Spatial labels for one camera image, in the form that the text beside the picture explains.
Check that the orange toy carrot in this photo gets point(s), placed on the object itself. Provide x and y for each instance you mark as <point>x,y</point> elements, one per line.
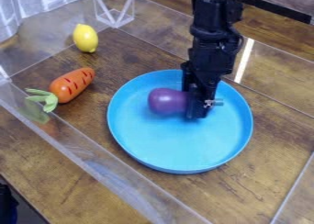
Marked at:
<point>65,88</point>

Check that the yellow toy lemon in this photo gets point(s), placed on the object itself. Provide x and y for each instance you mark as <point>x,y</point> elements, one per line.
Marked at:
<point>85,38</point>

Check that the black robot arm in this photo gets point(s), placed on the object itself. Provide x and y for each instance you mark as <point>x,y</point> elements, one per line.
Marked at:
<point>214,15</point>

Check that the clear acrylic front barrier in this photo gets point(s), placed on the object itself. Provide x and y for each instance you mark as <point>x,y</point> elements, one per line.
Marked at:
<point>155,203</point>

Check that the blue round tray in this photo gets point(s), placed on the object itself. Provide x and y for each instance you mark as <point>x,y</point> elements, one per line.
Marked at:
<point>174,144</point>

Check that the purple toy eggplant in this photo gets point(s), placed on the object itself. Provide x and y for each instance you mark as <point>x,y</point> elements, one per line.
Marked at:
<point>167,101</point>

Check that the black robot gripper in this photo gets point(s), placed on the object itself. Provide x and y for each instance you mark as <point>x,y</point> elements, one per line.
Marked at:
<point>212,57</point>

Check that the clear acrylic corner bracket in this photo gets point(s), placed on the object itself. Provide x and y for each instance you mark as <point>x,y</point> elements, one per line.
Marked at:
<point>113,17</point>

